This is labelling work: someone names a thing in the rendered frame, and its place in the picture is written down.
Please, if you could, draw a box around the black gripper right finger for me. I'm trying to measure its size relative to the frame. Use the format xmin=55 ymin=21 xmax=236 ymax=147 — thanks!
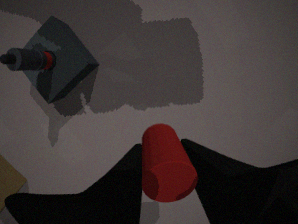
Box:
xmin=181 ymin=139 xmax=298 ymax=224

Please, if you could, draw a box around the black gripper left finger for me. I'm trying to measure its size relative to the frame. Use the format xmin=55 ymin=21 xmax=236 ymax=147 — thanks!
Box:
xmin=4 ymin=143 xmax=142 ymax=224

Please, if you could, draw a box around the red marker cap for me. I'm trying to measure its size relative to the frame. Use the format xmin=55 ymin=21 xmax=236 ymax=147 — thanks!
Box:
xmin=142 ymin=124 xmax=198 ymax=202

